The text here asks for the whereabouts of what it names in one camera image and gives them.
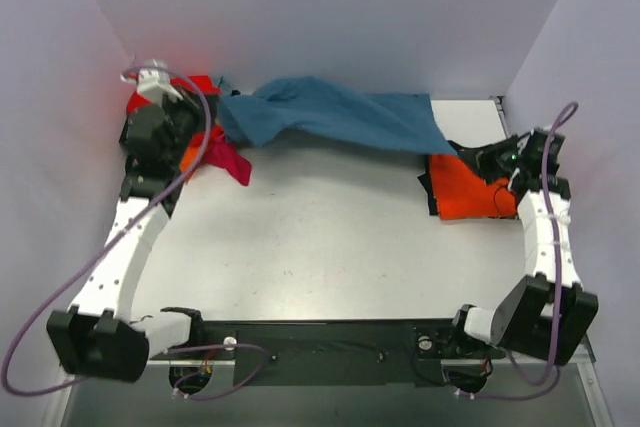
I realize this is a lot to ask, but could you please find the orange crumpled t shirt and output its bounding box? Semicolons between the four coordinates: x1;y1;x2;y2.
179;132;210;173

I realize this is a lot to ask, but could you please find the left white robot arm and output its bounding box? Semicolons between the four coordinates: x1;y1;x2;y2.
46;91;219;383

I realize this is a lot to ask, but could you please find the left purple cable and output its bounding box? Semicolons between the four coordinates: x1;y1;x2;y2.
0;64;267;402

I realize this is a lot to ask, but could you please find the light blue t shirt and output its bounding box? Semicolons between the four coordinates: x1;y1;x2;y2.
212;75;234;96

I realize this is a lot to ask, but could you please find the pink t shirt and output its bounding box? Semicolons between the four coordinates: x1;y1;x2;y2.
201;125;252;186

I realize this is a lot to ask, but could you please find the folded black t shirt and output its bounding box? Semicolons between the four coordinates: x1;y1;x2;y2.
417;152;521;221

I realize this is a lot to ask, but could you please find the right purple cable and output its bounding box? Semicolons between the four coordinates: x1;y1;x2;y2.
452;101;581;401

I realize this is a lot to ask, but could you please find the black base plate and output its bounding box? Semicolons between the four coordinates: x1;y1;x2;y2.
158;319;505;387

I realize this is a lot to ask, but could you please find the red t shirt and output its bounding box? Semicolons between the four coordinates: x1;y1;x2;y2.
126;75;224;146

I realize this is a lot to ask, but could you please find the folded orange t shirt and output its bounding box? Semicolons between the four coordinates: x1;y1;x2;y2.
428;152;519;221

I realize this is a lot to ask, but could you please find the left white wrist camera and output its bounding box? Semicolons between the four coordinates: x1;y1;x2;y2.
120;59;183;104

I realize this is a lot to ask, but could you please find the purple cable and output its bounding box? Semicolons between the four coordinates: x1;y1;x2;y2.
452;101;581;401
0;64;267;402

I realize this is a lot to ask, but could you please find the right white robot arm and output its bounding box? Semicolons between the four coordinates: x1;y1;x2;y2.
446;128;599;366

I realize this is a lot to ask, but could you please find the teal blue t shirt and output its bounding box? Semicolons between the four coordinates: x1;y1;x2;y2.
218;77;456;155

